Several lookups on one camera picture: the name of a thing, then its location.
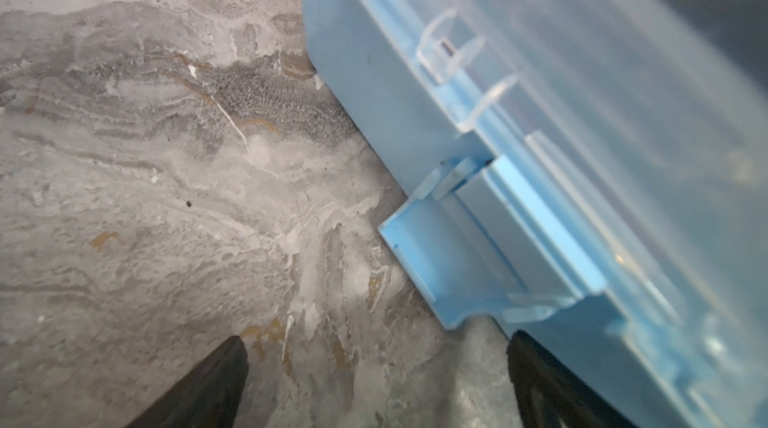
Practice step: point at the light blue plastic tool box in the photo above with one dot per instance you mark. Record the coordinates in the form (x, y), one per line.
(590, 172)

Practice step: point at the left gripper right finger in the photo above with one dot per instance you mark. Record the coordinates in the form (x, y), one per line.
(548, 394)

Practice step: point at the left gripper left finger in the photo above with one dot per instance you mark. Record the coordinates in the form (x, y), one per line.
(208, 396)

